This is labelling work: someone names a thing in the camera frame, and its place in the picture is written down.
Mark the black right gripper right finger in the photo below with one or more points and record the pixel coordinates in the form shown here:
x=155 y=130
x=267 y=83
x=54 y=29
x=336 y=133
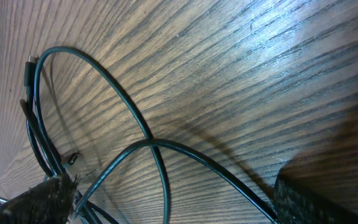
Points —
x=296 y=204

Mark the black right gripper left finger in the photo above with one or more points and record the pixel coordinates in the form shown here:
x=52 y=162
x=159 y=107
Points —
x=48 y=202

